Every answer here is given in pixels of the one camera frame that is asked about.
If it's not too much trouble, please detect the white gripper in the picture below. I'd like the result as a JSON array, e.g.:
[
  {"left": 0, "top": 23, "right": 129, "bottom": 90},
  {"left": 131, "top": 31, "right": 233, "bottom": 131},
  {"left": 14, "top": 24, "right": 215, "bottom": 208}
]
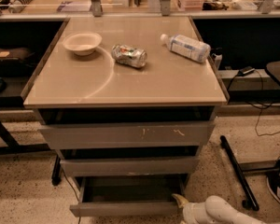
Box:
[{"left": 172, "top": 193, "right": 207, "bottom": 224}]

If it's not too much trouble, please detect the grey bottom drawer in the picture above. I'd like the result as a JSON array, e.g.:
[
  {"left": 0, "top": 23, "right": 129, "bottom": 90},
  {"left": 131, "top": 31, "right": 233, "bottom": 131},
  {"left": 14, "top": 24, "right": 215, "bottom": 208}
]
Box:
[{"left": 70, "top": 175, "right": 185, "bottom": 217}]

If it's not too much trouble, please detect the grey drawer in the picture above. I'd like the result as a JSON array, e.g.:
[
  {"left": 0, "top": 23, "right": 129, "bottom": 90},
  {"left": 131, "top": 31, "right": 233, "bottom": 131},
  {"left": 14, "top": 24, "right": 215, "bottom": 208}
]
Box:
[
  {"left": 70, "top": 175, "right": 185, "bottom": 217},
  {"left": 61, "top": 157, "right": 199, "bottom": 176},
  {"left": 40, "top": 121, "right": 215, "bottom": 149}
]

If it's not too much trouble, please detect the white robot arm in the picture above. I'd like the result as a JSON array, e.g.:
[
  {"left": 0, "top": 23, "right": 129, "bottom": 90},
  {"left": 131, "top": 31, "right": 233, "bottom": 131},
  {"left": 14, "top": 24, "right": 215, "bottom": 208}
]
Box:
[{"left": 173, "top": 193, "right": 280, "bottom": 224}]

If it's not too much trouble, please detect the grey middle drawer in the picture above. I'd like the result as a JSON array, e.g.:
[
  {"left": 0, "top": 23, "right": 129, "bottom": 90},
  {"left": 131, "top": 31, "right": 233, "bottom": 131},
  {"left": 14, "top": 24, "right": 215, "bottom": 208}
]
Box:
[{"left": 61, "top": 157, "right": 199, "bottom": 176}]

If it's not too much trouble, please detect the grey top drawer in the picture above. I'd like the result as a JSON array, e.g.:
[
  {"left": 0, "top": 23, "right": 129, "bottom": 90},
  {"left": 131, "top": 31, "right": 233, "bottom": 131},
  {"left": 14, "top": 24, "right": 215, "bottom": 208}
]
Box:
[{"left": 40, "top": 121, "right": 215, "bottom": 149}]

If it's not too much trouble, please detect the grey drawer cabinet glass top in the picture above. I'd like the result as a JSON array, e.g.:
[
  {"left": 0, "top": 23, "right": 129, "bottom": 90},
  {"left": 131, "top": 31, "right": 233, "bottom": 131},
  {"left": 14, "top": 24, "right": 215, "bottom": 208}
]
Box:
[{"left": 21, "top": 15, "right": 231, "bottom": 202}]

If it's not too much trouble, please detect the black floor stand leg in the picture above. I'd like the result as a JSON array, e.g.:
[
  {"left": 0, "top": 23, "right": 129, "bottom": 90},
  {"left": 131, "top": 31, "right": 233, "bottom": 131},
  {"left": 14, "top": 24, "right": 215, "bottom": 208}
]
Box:
[{"left": 220, "top": 135, "right": 259, "bottom": 211}]

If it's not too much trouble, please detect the black power adapter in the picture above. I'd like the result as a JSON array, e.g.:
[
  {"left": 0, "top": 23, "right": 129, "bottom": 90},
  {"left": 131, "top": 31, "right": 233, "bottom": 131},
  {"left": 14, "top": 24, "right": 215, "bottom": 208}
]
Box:
[{"left": 238, "top": 66, "right": 255, "bottom": 77}]

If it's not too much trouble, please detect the clear plastic water bottle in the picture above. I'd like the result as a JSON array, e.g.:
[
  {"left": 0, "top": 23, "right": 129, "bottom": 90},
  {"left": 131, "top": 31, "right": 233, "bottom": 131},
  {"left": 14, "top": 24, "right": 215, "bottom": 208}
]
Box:
[{"left": 161, "top": 34, "right": 211, "bottom": 63}]

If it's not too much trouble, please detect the crushed aluminium can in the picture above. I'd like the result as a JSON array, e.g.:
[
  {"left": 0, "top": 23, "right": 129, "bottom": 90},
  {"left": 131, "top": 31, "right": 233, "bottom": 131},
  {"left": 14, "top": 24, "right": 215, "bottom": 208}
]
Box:
[{"left": 111, "top": 44, "right": 147, "bottom": 68}]

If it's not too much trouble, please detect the black table leg left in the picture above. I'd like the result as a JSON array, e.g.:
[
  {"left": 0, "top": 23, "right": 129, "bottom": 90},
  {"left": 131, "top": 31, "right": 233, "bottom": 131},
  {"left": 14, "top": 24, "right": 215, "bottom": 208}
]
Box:
[{"left": 0, "top": 121, "right": 49, "bottom": 155}]

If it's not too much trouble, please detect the white paper bowl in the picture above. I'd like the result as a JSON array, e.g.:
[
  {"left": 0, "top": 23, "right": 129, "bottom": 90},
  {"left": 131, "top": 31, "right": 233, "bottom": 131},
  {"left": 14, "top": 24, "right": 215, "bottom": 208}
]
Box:
[{"left": 63, "top": 32, "right": 102, "bottom": 56}]

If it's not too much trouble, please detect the black bag on shelf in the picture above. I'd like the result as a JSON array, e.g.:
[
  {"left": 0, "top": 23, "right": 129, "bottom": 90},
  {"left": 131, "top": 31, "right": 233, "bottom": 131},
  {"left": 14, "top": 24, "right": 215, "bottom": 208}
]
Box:
[{"left": 0, "top": 48, "right": 35, "bottom": 77}]

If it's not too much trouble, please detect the black cable on floor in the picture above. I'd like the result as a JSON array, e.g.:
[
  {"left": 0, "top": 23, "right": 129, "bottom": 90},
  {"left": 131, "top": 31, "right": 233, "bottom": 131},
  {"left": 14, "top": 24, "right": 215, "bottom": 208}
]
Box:
[{"left": 62, "top": 168, "right": 82, "bottom": 224}]

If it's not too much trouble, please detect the black thin cable right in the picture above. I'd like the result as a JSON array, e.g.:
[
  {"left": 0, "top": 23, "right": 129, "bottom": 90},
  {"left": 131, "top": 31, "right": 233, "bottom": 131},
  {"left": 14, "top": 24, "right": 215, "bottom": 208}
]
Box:
[{"left": 226, "top": 68, "right": 280, "bottom": 137}]

